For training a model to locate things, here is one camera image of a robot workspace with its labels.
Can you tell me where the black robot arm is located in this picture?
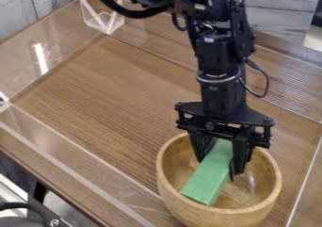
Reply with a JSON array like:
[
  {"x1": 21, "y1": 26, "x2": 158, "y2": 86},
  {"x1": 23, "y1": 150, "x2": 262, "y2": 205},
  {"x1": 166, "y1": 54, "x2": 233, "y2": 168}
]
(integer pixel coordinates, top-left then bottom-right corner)
[{"x1": 131, "y1": 0, "x2": 274, "y2": 176}]

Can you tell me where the black metal table leg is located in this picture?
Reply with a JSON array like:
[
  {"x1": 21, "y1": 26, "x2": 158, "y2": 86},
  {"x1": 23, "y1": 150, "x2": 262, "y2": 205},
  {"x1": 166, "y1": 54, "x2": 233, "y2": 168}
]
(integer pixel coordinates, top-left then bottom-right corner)
[{"x1": 28, "y1": 181, "x2": 72, "y2": 227}]

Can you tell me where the clear acrylic front wall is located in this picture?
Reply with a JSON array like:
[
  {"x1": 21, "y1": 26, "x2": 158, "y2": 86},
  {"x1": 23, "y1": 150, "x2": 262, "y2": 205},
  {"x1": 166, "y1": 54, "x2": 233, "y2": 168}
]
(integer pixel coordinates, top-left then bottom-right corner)
[{"x1": 0, "y1": 100, "x2": 184, "y2": 227}]

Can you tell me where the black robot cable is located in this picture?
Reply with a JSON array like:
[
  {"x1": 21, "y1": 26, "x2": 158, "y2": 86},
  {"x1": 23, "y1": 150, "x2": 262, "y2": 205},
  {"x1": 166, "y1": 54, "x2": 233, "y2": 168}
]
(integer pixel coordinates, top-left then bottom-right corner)
[{"x1": 86, "y1": 0, "x2": 174, "y2": 20}]

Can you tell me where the clear acrylic corner bracket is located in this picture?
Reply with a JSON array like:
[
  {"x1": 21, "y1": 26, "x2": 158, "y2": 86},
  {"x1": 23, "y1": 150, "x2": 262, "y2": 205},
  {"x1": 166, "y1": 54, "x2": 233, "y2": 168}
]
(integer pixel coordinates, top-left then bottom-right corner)
[{"x1": 79, "y1": 0, "x2": 124, "y2": 35}]

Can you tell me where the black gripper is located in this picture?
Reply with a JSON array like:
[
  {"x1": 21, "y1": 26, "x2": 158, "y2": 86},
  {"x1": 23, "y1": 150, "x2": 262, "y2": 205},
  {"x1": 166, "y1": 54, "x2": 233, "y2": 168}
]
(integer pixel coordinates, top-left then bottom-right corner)
[{"x1": 175, "y1": 102, "x2": 274, "y2": 180}]

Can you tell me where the green rectangular block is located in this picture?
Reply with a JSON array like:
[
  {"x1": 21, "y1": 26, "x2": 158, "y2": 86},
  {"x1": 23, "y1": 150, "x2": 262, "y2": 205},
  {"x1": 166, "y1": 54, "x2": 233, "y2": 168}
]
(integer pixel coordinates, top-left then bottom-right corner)
[{"x1": 182, "y1": 139, "x2": 233, "y2": 206}]

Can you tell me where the brown wooden bowl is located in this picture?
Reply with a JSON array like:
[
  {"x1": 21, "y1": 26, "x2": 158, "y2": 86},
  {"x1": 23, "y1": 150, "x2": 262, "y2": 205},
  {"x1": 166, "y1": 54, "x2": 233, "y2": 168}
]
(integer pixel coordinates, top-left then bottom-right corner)
[{"x1": 156, "y1": 134, "x2": 282, "y2": 227}]

